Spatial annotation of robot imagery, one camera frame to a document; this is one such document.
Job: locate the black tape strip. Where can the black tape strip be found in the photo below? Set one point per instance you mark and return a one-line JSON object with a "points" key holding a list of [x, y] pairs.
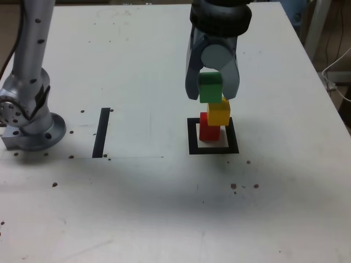
{"points": [[101, 132]]}

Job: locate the red cube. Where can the red cube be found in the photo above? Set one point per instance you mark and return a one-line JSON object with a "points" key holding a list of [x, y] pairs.
{"points": [[209, 132]]}

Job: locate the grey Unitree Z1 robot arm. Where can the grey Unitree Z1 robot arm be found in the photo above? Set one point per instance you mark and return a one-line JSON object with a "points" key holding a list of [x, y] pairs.
{"points": [[30, 82]]}

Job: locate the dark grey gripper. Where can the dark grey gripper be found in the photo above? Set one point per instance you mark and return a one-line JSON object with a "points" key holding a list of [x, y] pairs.
{"points": [[219, 39]]}

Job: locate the black tape square outline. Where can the black tape square outline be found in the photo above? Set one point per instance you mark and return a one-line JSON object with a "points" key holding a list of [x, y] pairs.
{"points": [[192, 137]]}

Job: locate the yellow cube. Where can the yellow cube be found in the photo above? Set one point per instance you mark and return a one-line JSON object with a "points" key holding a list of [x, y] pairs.
{"points": [[218, 116]]}

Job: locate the green cube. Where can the green cube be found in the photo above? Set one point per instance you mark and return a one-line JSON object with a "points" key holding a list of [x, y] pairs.
{"points": [[210, 91]]}

